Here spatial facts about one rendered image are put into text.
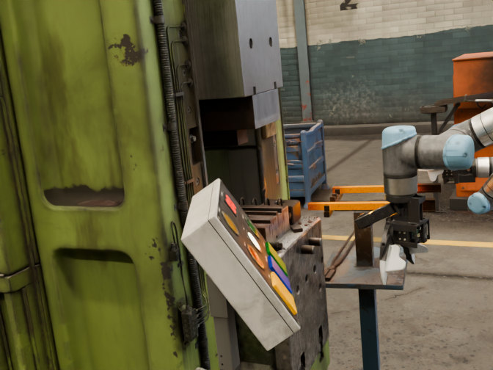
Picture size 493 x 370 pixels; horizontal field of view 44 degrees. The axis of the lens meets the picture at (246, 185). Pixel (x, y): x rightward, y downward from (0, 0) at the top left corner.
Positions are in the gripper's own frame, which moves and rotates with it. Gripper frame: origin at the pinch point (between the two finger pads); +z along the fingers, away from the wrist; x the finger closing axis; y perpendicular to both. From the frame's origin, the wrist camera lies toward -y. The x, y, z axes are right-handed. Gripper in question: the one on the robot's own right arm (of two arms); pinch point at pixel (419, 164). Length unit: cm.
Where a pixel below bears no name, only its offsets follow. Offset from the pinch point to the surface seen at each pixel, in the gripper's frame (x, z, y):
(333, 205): -25.4, 28.3, 8.6
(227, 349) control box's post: -118, 35, 16
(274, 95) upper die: -53, 38, -34
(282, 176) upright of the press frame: -14, 49, 0
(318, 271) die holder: -43, 31, 27
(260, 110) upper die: -66, 39, -31
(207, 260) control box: -133, 31, -11
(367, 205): -25.5, 16.2, 9.0
